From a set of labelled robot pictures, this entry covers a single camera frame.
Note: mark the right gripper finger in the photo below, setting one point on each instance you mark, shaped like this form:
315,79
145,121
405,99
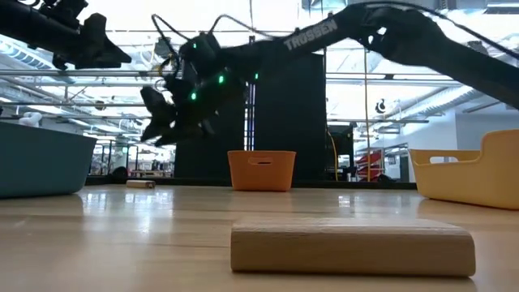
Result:
178,136
158,109

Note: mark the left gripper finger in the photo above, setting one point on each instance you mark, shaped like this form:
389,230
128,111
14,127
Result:
101,48

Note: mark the plain wooden block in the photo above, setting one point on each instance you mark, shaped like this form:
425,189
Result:
353,247
140,184

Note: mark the white pipe elbow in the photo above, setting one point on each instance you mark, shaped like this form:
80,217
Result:
30,118

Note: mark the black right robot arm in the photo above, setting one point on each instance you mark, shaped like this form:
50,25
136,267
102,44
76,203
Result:
446,57

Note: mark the black folding partition screen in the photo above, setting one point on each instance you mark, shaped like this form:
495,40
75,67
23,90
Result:
292,121

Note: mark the orange plastic bin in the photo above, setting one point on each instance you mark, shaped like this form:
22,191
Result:
261,174

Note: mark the teal plastic bin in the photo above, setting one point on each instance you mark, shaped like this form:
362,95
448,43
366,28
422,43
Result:
40,162

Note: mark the black equipment cabinet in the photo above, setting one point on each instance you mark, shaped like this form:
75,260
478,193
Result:
344,154

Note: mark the red tool cart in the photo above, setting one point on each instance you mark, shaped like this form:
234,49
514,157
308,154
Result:
373,160

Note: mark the yellow plastic bin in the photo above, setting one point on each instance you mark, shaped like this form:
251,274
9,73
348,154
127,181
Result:
466,182

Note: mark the silver ventilation duct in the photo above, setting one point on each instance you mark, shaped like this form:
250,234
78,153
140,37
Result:
430,103

